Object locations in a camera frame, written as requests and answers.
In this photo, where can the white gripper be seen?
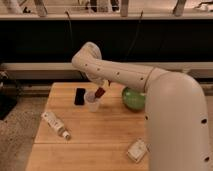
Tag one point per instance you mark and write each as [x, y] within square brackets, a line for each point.
[103, 83]

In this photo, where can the red chili pepper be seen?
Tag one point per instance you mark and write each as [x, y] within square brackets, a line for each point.
[99, 93]

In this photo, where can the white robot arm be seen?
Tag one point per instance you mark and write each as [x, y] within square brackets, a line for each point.
[175, 106]

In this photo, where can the translucent white cup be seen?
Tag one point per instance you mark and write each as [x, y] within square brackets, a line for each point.
[91, 101]

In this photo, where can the green ceramic bowl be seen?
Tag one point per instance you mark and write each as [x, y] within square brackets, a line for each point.
[132, 99]

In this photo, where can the black smartphone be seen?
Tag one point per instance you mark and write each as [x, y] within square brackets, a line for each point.
[79, 96]

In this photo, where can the white plastic bottle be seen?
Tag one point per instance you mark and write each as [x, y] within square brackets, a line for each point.
[56, 124]

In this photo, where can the white rectangular box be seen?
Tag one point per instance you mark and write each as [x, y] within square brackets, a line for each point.
[137, 150]

